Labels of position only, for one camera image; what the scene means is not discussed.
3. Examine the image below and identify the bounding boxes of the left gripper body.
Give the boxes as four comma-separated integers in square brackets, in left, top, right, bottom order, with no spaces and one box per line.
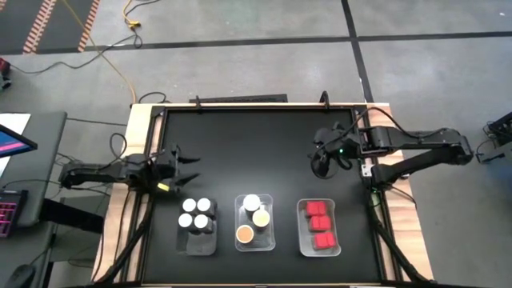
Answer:
[154,143,182,194]

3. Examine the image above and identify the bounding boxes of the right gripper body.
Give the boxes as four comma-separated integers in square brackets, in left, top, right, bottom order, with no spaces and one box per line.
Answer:
[313,122,362,162]

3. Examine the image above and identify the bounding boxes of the white cap spice jar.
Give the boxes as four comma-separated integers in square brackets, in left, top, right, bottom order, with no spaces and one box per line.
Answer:
[193,214,215,235]
[177,212,195,233]
[182,197,198,217]
[196,197,217,219]

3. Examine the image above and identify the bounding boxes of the gold lid nori jar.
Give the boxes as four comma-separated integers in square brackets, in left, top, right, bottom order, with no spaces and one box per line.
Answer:
[242,194,262,217]

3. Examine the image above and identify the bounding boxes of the smoky clear plastic bin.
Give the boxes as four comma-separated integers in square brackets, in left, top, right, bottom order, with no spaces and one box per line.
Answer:
[174,198,218,257]

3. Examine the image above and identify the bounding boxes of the black table mat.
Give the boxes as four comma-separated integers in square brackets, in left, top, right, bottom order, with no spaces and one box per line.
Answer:
[142,106,383,284]

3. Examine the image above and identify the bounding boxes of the black flat beam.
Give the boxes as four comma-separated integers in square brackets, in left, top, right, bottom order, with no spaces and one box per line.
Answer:
[38,198,106,235]

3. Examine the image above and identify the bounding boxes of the white plastic bin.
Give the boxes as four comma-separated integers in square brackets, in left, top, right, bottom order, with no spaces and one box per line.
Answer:
[296,198,342,258]

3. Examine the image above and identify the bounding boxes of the grey desk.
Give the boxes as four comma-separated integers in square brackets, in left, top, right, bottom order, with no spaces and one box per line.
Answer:
[0,110,68,288]

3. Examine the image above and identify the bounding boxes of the monitor with pink screen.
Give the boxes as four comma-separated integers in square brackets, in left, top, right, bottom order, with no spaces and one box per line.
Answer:
[0,123,39,160]

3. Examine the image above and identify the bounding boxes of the white paper sheet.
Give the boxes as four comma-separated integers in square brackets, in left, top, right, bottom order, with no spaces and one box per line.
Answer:
[0,113,32,179]

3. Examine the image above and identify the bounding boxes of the backlit keyboard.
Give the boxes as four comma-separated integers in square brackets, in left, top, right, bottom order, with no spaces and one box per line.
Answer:
[0,189,29,240]

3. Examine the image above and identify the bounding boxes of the black mat orange stripes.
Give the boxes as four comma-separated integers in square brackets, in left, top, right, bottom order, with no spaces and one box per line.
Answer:
[0,0,102,55]

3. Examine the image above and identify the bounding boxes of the black computer mouse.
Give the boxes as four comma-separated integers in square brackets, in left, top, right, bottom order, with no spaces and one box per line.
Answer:
[2,262,35,288]

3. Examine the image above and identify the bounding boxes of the red black device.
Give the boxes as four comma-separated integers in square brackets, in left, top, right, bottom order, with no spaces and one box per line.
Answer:
[0,57,12,90]

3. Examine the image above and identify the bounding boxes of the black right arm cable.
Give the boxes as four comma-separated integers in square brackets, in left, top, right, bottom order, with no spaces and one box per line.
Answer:
[310,106,449,180]

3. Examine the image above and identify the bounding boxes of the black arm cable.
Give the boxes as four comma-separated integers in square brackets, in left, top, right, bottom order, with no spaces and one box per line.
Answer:
[108,132,177,169]
[310,106,449,180]

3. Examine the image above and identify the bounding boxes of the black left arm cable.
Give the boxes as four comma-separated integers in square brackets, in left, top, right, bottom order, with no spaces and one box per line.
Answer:
[108,132,177,169]

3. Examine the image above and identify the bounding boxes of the black looped cable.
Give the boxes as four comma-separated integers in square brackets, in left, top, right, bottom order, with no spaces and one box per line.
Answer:
[138,91,169,105]

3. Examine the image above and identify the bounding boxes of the thin yellow cable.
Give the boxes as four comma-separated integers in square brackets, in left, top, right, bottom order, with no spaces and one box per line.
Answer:
[59,0,138,104]

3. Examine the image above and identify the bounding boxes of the black floor cable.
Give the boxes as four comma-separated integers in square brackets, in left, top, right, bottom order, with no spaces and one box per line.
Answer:
[7,34,144,76]

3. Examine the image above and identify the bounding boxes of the yellow extension cord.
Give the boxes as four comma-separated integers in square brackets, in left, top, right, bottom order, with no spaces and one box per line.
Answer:
[122,0,162,30]

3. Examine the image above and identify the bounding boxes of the black equipment with cables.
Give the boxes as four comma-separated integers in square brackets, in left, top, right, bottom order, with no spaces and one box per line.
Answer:
[474,110,512,164]

